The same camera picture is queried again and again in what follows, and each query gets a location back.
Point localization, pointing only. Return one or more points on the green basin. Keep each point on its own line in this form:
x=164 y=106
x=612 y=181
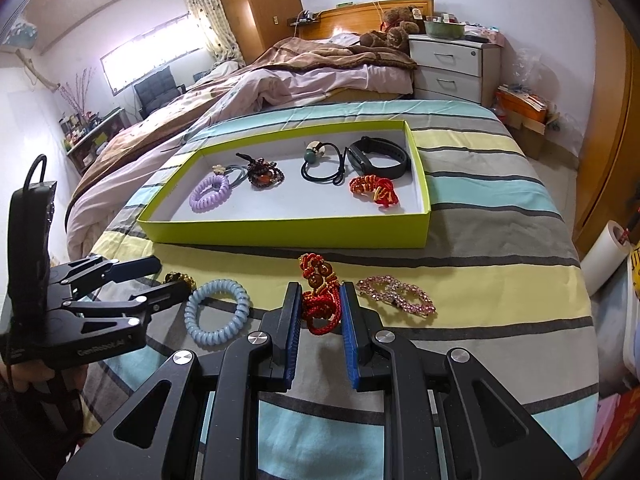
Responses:
x=442 y=31

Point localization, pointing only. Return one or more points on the dried flower branches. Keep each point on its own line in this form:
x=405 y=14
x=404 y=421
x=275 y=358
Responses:
x=75 y=92

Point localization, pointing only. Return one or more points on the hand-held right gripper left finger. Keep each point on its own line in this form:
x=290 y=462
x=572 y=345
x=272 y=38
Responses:
x=292 y=340

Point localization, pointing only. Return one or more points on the floral curtain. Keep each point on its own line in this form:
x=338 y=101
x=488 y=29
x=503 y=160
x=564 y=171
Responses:
x=210 y=15

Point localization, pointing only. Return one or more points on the orange box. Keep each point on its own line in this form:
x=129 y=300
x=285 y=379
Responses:
x=520 y=105

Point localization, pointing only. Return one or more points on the white paper roll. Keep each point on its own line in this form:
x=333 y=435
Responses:
x=602 y=260

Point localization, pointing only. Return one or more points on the pink and brown quilt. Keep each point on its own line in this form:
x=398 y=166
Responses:
x=200 y=105

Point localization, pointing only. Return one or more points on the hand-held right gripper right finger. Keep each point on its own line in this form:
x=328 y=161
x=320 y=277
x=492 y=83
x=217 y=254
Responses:
x=350 y=340

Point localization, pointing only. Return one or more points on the black smart band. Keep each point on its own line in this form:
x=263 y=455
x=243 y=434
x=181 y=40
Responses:
x=380 y=170

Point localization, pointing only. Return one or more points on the window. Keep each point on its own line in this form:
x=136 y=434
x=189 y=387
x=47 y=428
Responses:
x=145 y=55

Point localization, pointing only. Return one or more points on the wooden headboard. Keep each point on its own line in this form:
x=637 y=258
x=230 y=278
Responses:
x=350 y=17

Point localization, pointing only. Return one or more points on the wide wooden wardrobe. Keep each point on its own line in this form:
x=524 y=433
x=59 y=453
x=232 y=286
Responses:
x=610 y=135

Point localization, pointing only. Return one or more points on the red printed box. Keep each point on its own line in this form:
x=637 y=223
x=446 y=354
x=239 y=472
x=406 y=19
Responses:
x=620 y=440

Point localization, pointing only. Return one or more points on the white nightstand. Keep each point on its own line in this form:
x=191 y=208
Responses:
x=450 y=67

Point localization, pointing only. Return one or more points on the green cardboard box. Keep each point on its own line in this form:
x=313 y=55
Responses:
x=280 y=227

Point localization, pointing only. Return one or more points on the brown cardboard box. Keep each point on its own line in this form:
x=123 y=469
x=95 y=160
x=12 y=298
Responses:
x=532 y=140

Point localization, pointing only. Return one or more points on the striped bed sheet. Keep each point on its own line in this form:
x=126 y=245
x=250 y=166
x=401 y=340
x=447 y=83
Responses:
x=500 y=285

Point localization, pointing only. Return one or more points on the brown teddy bear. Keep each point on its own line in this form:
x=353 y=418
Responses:
x=395 y=35

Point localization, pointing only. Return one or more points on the yellow printed box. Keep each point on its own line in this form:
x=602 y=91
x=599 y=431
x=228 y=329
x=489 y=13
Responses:
x=635 y=270

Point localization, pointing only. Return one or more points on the wall air conditioner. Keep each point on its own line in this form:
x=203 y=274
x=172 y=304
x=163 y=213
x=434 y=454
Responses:
x=20 y=35

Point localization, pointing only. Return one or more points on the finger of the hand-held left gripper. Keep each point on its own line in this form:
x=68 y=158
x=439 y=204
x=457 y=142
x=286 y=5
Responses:
x=135 y=267
x=170 y=295

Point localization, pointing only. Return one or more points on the black office chair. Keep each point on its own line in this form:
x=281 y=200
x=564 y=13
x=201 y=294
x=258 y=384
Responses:
x=155 y=90

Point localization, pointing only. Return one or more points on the tall wooden wardrobe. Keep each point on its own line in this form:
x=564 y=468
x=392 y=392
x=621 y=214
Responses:
x=255 y=5

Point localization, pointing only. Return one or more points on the cluttered wooden shelf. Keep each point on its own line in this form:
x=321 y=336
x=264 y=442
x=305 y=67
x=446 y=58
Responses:
x=90 y=140

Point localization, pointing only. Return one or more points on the person's left hand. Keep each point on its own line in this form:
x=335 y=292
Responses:
x=22 y=377

